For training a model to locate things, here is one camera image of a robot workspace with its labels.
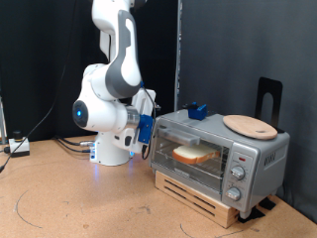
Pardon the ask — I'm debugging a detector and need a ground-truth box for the oval wooden cutting board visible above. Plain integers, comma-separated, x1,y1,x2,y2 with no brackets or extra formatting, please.
222,114,278,141

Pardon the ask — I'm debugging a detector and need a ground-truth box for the thin metal stand pole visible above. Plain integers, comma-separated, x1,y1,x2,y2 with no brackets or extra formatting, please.
0,95,8,146

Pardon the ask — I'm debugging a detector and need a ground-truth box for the silver oven temperature knob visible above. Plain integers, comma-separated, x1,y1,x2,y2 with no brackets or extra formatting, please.
230,166,247,181

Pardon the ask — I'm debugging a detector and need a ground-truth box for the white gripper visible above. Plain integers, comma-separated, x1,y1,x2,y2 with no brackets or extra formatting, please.
112,88,162,155

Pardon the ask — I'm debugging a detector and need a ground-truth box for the white bread slice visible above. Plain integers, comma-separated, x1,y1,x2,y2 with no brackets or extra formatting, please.
171,143,221,166

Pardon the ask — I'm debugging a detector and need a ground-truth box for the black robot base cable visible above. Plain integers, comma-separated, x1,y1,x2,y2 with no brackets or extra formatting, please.
55,138,93,154

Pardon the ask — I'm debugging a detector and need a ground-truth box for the glass oven door grey handle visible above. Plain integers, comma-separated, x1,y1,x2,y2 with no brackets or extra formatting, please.
150,123,234,192

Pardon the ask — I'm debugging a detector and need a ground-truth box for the blue fork grip block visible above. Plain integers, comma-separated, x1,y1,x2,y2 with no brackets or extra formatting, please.
187,103,208,121

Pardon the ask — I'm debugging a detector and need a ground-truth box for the wooden pallet base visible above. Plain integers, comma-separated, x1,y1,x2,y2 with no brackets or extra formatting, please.
154,170,241,229

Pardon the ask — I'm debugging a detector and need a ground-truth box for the long black hanging cable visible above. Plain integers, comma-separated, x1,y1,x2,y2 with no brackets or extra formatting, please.
0,0,78,173

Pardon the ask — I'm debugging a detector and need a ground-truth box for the black cable silver connector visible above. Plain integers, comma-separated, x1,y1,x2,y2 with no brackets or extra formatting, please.
53,134,97,148

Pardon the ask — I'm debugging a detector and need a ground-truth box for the tall metal pole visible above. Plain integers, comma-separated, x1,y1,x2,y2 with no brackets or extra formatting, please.
173,0,184,112

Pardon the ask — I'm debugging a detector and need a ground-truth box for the silver toaster oven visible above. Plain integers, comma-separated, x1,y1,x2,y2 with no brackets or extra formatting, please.
147,108,291,220

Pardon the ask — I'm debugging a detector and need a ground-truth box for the black foam pad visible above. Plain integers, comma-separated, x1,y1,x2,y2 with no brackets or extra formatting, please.
237,206,265,224
259,197,277,211

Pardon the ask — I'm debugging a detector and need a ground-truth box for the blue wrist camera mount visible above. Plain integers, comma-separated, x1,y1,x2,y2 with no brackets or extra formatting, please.
137,113,155,145

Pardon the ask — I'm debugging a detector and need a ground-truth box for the silver oven timer knob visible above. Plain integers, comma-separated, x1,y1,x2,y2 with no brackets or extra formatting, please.
226,186,243,202

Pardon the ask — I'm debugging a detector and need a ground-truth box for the black metal bookend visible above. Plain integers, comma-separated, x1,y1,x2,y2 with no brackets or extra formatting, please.
255,76,285,134

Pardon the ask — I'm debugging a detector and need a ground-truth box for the metal wire oven rack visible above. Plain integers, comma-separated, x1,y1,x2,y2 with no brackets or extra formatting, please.
155,142,231,181

